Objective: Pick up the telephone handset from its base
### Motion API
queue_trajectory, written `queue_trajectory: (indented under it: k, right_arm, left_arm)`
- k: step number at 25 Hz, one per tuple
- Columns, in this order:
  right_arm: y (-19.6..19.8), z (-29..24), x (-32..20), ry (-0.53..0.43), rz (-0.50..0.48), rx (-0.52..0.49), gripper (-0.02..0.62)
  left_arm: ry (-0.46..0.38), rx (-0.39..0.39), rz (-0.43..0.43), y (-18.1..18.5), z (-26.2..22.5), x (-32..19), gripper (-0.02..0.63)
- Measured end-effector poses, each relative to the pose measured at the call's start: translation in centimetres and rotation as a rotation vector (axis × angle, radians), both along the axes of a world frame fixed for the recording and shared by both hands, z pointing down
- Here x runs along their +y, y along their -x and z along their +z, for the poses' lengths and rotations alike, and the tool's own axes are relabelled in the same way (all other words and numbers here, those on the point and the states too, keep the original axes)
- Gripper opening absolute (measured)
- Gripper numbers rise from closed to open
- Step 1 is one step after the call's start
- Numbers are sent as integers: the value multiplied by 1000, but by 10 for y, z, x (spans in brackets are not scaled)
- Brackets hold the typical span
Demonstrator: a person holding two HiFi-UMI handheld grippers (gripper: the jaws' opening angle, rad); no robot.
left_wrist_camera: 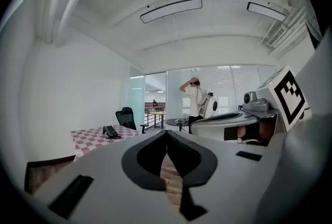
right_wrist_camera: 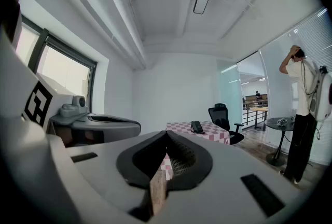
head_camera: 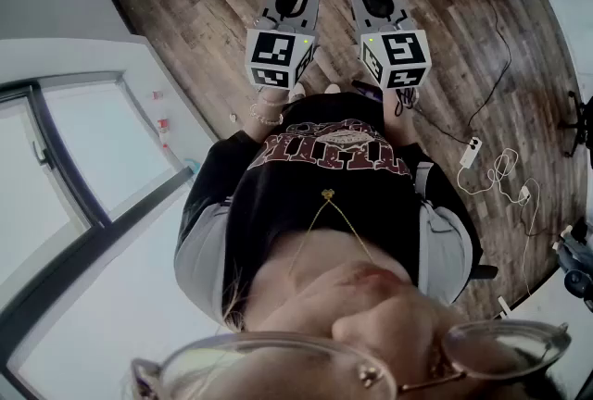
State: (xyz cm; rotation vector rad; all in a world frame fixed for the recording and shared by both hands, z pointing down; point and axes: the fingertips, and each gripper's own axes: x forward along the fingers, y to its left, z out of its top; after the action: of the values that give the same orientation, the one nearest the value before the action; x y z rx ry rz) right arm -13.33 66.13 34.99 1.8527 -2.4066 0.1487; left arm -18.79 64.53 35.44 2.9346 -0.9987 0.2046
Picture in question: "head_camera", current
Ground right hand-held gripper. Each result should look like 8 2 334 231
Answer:
346 0 434 91

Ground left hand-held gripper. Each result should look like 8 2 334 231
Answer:
244 0 322 93

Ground person's right forearm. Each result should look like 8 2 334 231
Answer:
382 87 421 147

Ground person's left forearm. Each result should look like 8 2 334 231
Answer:
240 85 288 143

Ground white power strip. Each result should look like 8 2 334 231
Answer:
458 136 484 169

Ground black printed sweatshirt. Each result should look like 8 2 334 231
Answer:
173 92 486 330

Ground black framed window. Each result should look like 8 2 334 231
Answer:
0 69 196 390

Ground black star chair base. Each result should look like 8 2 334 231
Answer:
558 90 593 158

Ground person's face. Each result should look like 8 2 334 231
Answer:
243 229 524 400

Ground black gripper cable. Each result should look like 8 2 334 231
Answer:
393 86 472 144

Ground gold chain bracelet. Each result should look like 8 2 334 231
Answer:
248 103 284 127

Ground black floor cable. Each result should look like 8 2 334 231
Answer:
465 0 513 144

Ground gold pendant necklace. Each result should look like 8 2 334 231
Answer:
286 188 379 279

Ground white cable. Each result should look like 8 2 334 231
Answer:
456 146 543 300

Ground clear frame eyeglasses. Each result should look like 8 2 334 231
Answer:
131 319 572 400

